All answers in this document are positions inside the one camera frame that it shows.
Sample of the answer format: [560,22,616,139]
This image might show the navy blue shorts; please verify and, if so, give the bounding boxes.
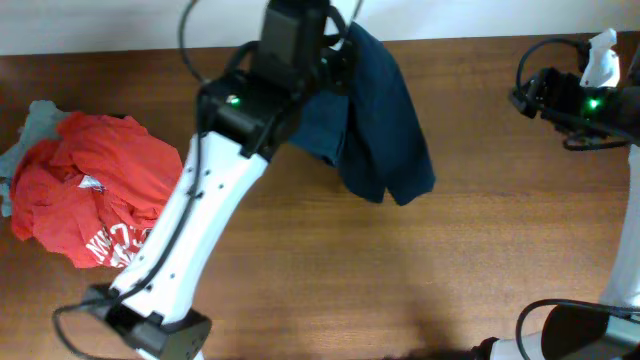
[289,23,436,206]

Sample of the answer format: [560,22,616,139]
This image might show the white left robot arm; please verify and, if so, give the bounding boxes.
[81,1,354,359]

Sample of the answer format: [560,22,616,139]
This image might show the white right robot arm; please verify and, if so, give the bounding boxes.
[471,39,639,359]

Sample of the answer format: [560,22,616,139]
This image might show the red printed t-shirt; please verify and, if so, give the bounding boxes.
[9,112,183,268]

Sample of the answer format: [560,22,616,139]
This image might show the grey cloth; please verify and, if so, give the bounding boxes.
[1,100,70,217]

